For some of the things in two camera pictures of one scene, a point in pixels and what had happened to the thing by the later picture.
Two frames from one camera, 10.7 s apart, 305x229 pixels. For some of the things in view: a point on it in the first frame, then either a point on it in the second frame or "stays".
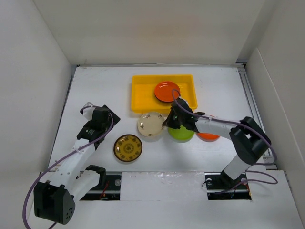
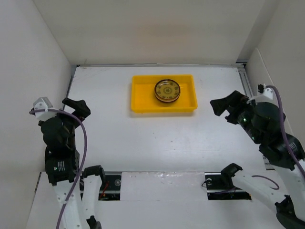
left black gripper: x=116 y=119 → x=81 y=109
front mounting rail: x=218 y=187 stays
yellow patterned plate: x=127 y=148 → x=167 y=90
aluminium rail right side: x=256 y=115 stays
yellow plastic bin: x=144 y=98 stays
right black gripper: x=168 y=123 → x=236 y=98
